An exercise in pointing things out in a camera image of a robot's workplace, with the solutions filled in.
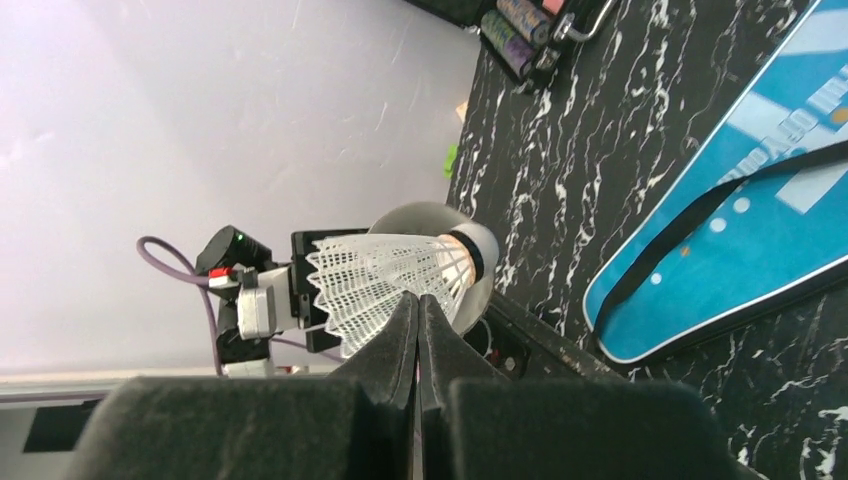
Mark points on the black base beam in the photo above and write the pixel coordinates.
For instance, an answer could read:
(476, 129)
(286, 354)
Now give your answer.
(521, 346)

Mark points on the green clip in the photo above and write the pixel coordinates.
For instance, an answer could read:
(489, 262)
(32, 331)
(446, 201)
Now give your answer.
(449, 161)

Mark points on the wooden block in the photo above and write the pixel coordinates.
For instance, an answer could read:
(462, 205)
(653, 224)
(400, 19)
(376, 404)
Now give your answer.
(461, 111)

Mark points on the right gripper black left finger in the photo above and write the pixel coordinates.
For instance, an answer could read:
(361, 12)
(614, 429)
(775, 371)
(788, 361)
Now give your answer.
(384, 368)

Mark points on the blue racket bag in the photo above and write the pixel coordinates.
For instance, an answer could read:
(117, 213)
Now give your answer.
(756, 220)

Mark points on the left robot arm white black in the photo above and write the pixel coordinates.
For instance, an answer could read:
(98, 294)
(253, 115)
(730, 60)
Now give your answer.
(260, 299)

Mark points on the white shuttlecock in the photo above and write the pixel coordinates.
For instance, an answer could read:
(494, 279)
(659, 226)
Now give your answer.
(361, 278)

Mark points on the white shuttlecock tube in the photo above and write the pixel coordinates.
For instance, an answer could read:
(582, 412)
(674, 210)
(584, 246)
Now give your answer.
(430, 248)

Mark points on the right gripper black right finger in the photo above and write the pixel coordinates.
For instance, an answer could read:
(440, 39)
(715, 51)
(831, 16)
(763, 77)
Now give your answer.
(444, 356)

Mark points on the black aluminium case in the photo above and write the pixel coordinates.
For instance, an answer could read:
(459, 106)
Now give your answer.
(527, 39)

